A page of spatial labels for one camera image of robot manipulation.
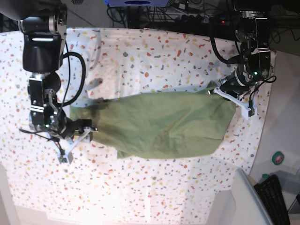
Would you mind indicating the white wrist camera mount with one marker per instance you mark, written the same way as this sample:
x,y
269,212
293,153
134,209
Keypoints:
x,y
65,155
248,109

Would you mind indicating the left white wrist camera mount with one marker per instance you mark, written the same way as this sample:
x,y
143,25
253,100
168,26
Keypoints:
x,y
248,109

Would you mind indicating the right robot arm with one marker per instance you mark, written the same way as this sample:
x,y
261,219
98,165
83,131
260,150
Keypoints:
x,y
44,27

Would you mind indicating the green t-shirt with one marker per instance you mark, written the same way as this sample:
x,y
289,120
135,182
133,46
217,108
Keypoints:
x,y
161,125

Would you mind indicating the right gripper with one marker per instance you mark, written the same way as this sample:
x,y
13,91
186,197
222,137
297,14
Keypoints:
x,y
68,128

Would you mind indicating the green tape roll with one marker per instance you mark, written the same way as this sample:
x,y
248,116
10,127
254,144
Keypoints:
x,y
277,158

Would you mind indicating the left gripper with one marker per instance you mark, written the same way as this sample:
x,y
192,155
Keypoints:
x,y
240,81

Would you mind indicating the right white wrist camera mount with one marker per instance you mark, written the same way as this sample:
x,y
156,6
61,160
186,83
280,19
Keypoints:
x,y
65,155

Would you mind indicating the blue box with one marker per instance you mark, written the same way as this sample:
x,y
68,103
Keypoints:
x,y
135,3

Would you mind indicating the grey plastic bin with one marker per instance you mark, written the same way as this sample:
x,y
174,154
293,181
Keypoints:
x,y
249,207

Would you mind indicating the black keyboard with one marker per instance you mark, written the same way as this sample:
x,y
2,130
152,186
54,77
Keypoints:
x,y
270,193

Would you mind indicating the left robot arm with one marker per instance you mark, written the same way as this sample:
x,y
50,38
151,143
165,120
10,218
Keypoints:
x,y
250,23

